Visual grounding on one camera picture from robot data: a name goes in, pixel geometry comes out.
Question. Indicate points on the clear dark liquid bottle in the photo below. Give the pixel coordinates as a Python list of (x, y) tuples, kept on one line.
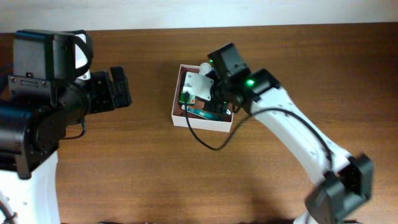
[(204, 69)]

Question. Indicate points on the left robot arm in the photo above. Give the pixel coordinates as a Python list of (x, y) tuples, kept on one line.
[(51, 88)]

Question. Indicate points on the teal white toothpaste tube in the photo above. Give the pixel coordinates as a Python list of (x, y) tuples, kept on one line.
[(206, 114)]

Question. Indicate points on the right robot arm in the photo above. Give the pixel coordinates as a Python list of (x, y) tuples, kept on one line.
[(343, 182)]

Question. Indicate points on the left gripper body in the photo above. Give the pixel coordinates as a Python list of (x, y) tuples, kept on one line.
[(104, 92)]

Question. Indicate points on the white cardboard box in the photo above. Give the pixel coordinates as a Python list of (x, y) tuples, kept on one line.
[(196, 122)]

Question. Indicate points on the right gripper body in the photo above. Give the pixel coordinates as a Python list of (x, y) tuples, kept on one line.
[(212, 106)]

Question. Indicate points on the green Dettol soap box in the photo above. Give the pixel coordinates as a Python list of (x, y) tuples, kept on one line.
[(189, 100)]

